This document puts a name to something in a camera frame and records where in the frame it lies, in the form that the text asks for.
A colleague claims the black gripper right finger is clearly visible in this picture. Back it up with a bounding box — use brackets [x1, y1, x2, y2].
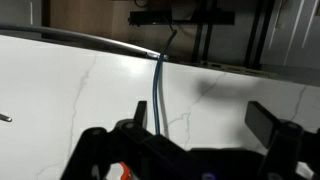
[244, 100, 280, 148]

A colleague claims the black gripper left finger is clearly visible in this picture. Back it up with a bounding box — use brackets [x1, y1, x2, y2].
[134, 100, 148, 128]

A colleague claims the long thin power cable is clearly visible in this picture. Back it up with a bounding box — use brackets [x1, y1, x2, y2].
[152, 29, 178, 136]

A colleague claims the black camera stand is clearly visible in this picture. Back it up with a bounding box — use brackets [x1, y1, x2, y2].
[191, 0, 276, 69]

